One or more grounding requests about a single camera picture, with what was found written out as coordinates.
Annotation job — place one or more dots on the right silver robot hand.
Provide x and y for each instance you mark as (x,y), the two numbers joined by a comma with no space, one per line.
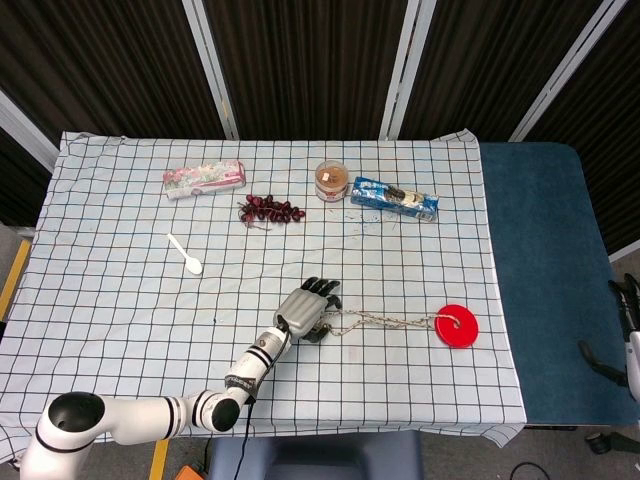
(634,360)

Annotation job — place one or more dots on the black caster wheel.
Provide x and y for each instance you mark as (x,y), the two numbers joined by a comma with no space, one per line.
(599,443)

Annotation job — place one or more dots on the red disc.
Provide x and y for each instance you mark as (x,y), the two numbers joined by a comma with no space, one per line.
(462,332)

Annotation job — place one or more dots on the pink floral tissue pack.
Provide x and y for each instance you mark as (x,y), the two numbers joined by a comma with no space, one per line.
(205,177)

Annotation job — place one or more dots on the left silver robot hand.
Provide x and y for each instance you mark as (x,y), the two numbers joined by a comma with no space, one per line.
(302,312)

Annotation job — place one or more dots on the dark red grape bunch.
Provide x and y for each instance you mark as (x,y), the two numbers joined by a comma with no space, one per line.
(272,210)

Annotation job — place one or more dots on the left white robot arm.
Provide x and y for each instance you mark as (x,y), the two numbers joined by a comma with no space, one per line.
(130,417)

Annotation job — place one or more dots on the blue cookie box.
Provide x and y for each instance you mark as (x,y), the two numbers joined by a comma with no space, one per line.
(395,197)

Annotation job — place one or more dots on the white plastic spoon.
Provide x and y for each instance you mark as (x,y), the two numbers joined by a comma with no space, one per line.
(193,265)

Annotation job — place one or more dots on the white partition frame post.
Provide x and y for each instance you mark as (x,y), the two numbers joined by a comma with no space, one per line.
(405,70)
(25,127)
(565,70)
(212,70)

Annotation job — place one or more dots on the blue grey chair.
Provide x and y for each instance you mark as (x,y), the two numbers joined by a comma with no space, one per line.
(320,457)

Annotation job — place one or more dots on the brown spread jar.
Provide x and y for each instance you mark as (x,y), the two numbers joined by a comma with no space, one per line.
(331,180)

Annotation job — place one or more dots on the blue padded table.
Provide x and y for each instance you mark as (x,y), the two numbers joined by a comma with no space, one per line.
(550,250)

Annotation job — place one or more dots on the orange floor object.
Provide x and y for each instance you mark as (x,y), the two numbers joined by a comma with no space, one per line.
(189,474)

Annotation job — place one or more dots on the dark ribbed partition panel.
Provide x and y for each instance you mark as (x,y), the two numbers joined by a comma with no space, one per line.
(490,55)
(310,65)
(610,125)
(100,60)

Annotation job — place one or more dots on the white checkered tablecloth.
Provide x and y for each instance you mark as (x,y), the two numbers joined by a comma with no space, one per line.
(350,380)

